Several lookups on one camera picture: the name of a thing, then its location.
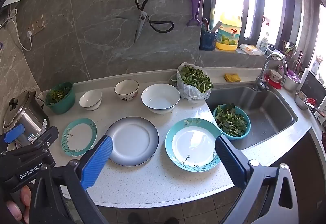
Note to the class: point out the clear plastic bag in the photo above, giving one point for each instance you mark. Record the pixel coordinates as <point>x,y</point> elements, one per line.
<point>191,93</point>

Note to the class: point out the small white bowl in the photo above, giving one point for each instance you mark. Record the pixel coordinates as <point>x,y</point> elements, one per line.
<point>89,99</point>

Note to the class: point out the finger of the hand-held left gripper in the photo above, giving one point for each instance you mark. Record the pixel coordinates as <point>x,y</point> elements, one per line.
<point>14,133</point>
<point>48,137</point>

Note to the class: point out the grey rim white plate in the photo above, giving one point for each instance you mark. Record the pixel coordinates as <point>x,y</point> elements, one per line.
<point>133,140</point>

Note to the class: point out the steel container purple lid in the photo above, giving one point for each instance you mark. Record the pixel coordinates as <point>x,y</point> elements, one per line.
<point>291,81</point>

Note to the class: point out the stainless steel sink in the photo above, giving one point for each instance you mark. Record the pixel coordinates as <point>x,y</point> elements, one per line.
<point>267,114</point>

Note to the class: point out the white utensil mug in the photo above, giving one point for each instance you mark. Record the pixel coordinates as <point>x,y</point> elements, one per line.
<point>315,67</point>

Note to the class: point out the paper towel roll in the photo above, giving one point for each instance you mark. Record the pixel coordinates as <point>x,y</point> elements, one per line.
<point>303,76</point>

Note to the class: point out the small printed bowl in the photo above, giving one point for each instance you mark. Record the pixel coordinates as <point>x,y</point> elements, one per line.
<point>275,75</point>

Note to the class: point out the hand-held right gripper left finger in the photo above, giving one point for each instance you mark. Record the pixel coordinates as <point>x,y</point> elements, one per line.
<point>96,160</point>

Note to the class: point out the large white bowl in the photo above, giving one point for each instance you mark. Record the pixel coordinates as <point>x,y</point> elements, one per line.
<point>160,98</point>

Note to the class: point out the steel bowl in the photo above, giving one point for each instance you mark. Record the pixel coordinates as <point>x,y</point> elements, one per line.
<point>300,100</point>

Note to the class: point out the chrome faucet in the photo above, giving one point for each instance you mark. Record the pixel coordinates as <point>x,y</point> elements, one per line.
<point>263,71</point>

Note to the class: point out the green plastic basin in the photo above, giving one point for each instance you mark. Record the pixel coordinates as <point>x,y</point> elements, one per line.
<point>63,105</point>

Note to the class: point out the purple peeler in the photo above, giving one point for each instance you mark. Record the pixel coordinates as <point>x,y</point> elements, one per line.
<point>194,7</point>

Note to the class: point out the white packet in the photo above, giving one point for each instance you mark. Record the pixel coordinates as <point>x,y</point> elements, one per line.
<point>250,49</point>

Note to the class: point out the teal plastic colander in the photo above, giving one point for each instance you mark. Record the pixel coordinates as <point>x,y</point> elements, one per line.
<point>242,135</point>

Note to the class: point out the red mat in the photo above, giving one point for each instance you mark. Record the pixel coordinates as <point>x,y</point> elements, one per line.
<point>273,84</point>

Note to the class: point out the white spray bottle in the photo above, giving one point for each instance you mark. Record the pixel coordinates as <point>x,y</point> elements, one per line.
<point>263,43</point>

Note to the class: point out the yellow cooking oil bottle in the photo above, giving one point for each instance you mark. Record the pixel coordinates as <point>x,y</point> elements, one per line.
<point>229,33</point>

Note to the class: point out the wall socket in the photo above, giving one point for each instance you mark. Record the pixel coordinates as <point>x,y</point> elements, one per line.
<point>37,25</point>

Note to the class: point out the yellow sponge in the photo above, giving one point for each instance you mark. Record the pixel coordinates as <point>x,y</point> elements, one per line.
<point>232,78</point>

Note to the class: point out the dark base cabinet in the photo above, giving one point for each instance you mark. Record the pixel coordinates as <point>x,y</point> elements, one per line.
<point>300,152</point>

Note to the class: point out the dark shoe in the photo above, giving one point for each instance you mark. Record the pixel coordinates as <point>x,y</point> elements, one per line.
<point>170,221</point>

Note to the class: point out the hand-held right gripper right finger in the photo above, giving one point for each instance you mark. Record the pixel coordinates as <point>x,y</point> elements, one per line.
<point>231,163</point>

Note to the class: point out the person's left hand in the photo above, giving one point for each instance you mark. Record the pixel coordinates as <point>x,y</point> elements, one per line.
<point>25,196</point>

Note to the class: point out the blue utensil cup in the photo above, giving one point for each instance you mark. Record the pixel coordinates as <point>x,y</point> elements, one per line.
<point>208,41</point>

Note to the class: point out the large teal rim plate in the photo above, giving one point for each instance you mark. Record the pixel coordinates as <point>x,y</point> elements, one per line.
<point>193,145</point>

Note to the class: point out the stainless steel rice cooker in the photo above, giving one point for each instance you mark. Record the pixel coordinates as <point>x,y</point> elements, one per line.
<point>28,117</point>

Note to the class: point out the white bowl red floral print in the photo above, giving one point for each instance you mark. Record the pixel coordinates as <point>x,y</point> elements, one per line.
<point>126,88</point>

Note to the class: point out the small teal rim plate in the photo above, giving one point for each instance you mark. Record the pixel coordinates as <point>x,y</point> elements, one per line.
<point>79,137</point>

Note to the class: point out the leafy green vegetables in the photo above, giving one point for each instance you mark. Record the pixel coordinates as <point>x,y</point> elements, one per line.
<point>194,77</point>
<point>231,121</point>
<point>58,93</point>

